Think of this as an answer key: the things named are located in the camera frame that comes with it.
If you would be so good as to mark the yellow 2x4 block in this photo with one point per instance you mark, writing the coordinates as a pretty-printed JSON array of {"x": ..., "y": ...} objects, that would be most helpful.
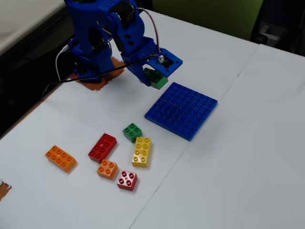
[{"x": 141, "y": 151}]

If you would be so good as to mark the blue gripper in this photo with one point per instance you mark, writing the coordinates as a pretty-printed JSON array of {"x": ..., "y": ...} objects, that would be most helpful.
[{"x": 137, "y": 70}]

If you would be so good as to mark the orange 2x4 block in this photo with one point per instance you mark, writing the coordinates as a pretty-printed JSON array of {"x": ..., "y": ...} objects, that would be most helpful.
[{"x": 60, "y": 158}]

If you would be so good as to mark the green partition panel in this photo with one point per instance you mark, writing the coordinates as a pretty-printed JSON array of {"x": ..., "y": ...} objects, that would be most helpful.
[{"x": 205, "y": 16}]

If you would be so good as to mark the orange 2x2 block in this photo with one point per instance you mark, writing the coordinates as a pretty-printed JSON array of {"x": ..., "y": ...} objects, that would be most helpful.
[{"x": 107, "y": 169}]

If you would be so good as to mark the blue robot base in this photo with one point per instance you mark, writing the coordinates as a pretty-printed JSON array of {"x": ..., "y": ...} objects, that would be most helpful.
[{"x": 100, "y": 64}]

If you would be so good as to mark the black chair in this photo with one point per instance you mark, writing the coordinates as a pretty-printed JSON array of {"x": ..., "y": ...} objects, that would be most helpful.
[{"x": 281, "y": 21}]

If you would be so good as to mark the green 2x4 block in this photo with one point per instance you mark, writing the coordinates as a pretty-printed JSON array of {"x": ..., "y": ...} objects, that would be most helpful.
[{"x": 160, "y": 83}]

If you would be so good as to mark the red 2x2 block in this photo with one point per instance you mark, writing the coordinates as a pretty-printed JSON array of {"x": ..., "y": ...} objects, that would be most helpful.
[{"x": 127, "y": 180}]

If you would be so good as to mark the red 2x4 block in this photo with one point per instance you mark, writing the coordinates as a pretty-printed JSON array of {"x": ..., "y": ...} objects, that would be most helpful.
[{"x": 102, "y": 148}]

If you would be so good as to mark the white side desk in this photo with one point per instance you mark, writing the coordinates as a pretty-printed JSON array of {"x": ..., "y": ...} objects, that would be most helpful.
[{"x": 21, "y": 19}]

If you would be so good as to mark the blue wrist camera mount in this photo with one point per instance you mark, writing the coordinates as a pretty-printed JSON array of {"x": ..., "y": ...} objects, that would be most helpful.
[{"x": 175, "y": 63}]

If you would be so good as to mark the blue 8x8 studded baseplate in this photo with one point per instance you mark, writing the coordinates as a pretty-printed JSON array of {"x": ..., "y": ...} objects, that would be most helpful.
[{"x": 181, "y": 109}]

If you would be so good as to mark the green 2x2 block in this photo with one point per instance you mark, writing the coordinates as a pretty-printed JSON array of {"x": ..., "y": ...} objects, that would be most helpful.
[{"x": 132, "y": 131}]

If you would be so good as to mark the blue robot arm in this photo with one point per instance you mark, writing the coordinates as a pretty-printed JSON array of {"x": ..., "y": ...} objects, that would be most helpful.
[{"x": 104, "y": 21}]

